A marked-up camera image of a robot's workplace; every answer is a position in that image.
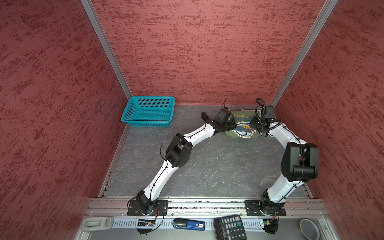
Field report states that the small black stapler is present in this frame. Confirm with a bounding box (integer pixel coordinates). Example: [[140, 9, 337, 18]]
[[201, 112, 211, 123]]

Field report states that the grey metal corner post right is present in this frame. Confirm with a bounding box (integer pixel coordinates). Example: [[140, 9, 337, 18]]
[[270, 0, 338, 107]]

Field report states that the grey plastic handle block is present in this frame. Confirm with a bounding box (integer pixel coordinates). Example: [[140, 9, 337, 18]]
[[81, 217, 114, 232]]

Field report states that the black calculator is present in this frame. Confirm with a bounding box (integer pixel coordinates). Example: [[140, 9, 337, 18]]
[[214, 215, 247, 240]]

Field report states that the grey tape roll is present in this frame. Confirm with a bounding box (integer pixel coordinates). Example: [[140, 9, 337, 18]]
[[298, 219, 321, 240]]

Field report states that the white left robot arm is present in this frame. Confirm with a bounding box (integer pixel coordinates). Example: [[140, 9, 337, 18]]
[[137, 107, 237, 215]]

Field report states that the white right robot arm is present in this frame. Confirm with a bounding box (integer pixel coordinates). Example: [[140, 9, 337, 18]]
[[250, 99, 319, 216]]

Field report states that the blue black handheld device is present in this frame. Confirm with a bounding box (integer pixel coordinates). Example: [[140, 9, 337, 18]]
[[173, 218, 206, 231]]

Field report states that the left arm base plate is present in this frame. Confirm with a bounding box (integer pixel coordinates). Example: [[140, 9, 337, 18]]
[[127, 199, 169, 217]]

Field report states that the green tank top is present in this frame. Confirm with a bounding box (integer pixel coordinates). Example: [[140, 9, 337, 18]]
[[225, 110, 260, 139]]

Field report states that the grey metal corner post left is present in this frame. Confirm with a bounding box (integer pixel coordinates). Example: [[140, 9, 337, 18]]
[[81, 0, 133, 100]]

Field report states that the aluminium rail frame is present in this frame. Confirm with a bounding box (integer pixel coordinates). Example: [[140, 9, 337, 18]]
[[84, 197, 339, 240]]

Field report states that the teal plastic laundry basket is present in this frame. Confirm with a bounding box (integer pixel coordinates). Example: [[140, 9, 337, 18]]
[[121, 96, 175, 128]]

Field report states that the left small circuit board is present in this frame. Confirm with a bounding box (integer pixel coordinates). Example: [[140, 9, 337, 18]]
[[137, 219, 156, 228]]

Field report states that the grey metal corner post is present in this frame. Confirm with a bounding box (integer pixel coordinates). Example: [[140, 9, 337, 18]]
[[81, 0, 133, 100], [270, 0, 338, 107]]

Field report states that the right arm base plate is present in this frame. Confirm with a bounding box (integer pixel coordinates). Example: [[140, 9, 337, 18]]
[[245, 200, 287, 217]]

